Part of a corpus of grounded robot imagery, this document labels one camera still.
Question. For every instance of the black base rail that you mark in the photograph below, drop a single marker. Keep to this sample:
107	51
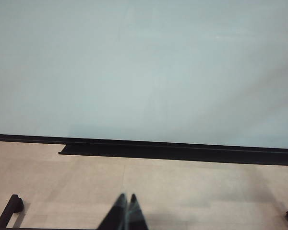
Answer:
182	153

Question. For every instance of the black stand base bar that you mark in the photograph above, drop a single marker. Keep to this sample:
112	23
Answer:
6	213

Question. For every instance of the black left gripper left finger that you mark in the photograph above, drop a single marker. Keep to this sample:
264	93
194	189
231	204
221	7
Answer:
116	215

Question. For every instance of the large white whiteboard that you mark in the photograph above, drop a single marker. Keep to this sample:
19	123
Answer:
144	72

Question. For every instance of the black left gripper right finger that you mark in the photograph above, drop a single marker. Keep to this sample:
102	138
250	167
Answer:
136	215

